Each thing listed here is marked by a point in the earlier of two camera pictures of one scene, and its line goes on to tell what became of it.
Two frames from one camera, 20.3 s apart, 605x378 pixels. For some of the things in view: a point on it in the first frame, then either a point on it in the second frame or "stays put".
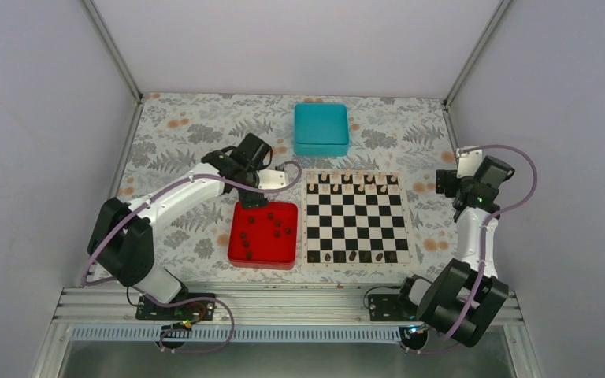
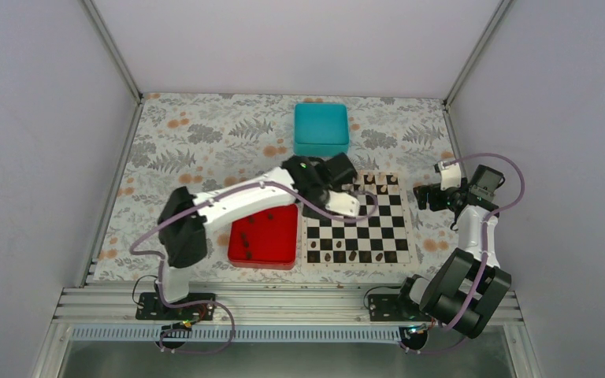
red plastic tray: x=263 y=238 stays put
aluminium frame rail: x=249 y=313 stays put
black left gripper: x=252 y=201 -> x=309 y=212
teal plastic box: x=321 y=130 stays put
